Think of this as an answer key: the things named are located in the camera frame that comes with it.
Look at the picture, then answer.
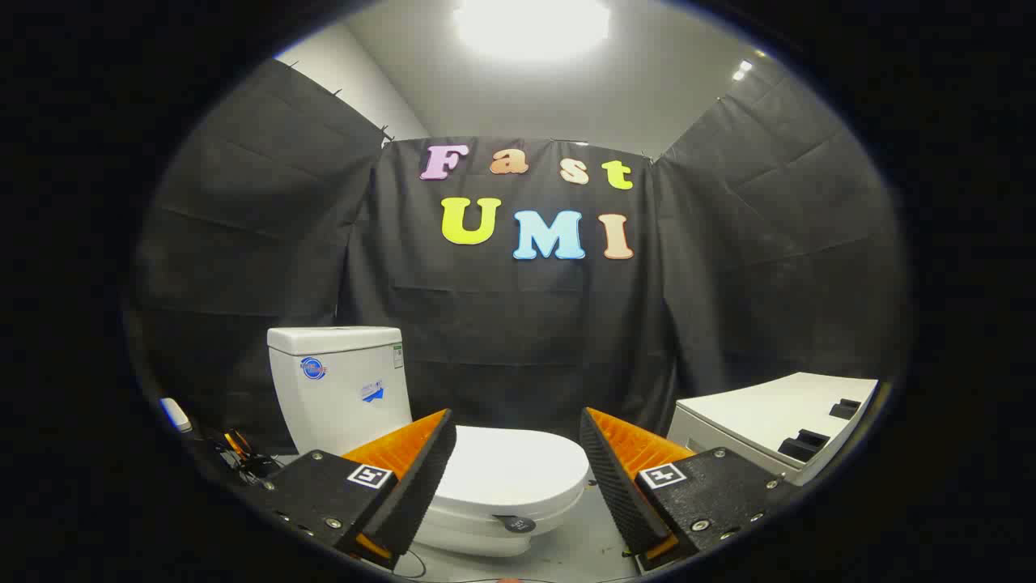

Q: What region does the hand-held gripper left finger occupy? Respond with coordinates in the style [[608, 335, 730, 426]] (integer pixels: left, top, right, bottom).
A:
[[255, 407, 458, 570]]

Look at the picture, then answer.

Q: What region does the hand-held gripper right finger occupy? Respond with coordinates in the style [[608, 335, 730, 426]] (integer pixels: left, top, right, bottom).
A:
[[579, 406, 802, 568]]

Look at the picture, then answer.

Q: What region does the white toilet lid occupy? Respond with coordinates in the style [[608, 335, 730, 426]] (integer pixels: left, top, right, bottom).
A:
[[437, 427, 590, 513]]

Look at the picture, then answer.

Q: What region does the white toilet with tank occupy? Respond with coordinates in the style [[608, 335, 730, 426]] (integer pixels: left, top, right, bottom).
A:
[[267, 326, 589, 558]]

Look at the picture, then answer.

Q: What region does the grey drawer cabinet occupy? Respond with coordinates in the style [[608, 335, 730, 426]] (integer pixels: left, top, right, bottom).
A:
[[666, 372, 881, 487]]

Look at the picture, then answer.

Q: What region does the black backdrop cloth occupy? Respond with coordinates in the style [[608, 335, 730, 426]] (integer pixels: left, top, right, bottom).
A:
[[125, 57, 911, 456]]

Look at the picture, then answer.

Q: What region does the spare orange black gripper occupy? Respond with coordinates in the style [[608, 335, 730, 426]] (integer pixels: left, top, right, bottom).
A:
[[217, 428, 282, 480]]

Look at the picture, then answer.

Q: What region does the bright ceiling light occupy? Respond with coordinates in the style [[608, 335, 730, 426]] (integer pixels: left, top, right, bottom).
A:
[[453, 0, 612, 62]]

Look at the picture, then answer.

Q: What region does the white toilet seat ring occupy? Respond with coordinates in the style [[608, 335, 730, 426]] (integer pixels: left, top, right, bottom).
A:
[[421, 484, 588, 537]]

